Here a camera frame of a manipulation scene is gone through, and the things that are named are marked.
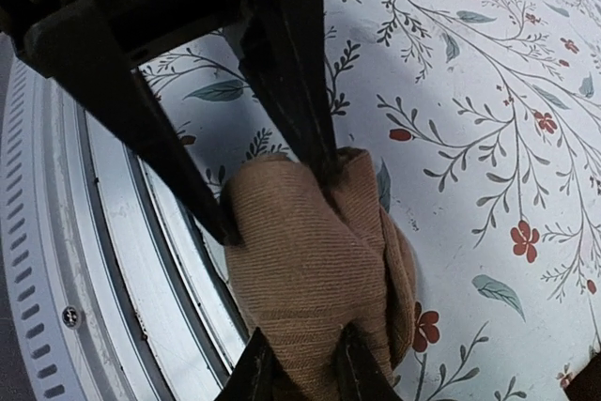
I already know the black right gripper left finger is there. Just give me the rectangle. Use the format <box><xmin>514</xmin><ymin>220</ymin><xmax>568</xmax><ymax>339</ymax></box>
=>
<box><xmin>224</xmin><ymin>328</ymin><xmax>274</xmax><ymax>401</ymax></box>

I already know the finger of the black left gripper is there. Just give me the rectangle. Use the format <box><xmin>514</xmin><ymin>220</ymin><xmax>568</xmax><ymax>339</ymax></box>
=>
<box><xmin>239</xmin><ymin>0</ymin><xmax>340</xmax><ymax>187</ymax></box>

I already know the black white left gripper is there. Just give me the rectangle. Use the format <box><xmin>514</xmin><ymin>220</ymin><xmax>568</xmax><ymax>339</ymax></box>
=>
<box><xmin>1</xmin><ymin>0</ymin><xmax>240</xmax><ymax>245</ymax></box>

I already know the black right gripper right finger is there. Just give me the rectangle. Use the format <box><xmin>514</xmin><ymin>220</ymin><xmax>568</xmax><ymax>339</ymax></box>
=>
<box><xmin>335</xmin><ymin>325</ymin><xmax>399</xmax><ymax>401</ymax></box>

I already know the brown ribbed sock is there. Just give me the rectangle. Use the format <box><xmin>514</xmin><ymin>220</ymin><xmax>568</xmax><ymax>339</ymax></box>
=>
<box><xmin>222</xmin><ymin>147</ymin><xmax>416</xmax><ymax>400</ymax></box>

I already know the floral patterned table mat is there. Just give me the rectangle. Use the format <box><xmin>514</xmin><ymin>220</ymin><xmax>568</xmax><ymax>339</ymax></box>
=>
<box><xmin>135</xmin><ymin>0</ymin><xmax>601</xmax><ymax>401</ymax></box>

